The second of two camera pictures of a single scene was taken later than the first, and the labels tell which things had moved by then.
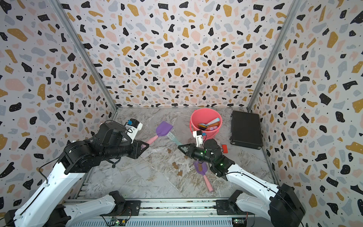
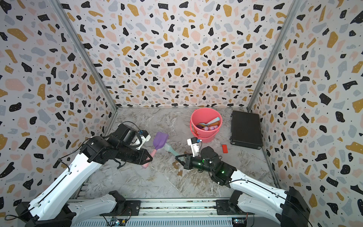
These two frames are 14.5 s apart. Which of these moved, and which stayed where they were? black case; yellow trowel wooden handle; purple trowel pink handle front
Moved: purple trowel pink handle front
Stayed: black case; yellow trowel wooden handle
